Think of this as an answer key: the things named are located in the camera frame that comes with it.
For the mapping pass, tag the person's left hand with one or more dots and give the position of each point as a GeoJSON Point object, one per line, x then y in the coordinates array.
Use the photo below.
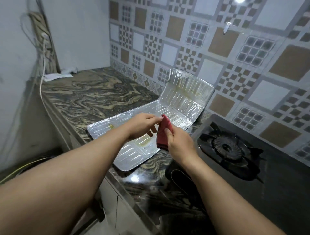
{"type": "Point", "coordinates": [140, 126]}

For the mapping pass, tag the person's right hand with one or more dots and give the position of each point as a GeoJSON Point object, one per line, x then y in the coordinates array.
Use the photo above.
{"type": "Point", "coordinates": [180, 145]}

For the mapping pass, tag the person's right thumb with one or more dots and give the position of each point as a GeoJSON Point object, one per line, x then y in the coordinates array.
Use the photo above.
{"type": "Point", "coordinates": [167, 134]}

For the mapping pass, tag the person's left thumb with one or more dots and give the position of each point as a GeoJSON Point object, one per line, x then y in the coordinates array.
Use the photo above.
{"type": "Point", "coordinates": [155, 118]}

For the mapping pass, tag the red cleaning cloth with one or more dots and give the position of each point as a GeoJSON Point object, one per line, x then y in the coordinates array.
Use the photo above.
{"type": "Point", "coordinates": [164, 134]}

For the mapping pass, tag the person's right forearm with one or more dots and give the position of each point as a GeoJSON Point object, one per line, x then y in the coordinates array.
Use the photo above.
{"type": "Point", "coordinates": [227, 201]}

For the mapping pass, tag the person's left forearm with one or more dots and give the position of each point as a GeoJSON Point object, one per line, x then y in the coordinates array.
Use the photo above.
{"type": "Point", "coordinates": [58, 186]}

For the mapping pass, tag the silver foil splatter guard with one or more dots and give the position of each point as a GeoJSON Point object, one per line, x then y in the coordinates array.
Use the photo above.
{"type": "Point", "coordinates": [155, 121]}

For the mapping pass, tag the black stove burner grate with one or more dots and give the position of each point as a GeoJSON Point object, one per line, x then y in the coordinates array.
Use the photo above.
{"type": "Point", "coordinates": [230, 147]}

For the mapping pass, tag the black gas stove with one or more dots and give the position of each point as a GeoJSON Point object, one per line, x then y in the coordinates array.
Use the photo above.
{"type": "Point", "coordinates": [244, 174]}

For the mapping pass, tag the white crumpled paper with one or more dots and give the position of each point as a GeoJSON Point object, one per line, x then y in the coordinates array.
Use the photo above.
{"type": "Point", "coordinates": [60, 74]}

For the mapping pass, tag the patterned wooden plank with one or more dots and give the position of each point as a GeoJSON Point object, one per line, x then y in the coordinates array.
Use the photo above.
{"type": "Point", "coordinates": [46, 41]}

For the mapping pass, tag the wall hook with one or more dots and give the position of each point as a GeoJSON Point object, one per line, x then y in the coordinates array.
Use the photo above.
{"type": "Point", "coordinates": [227, 26]}

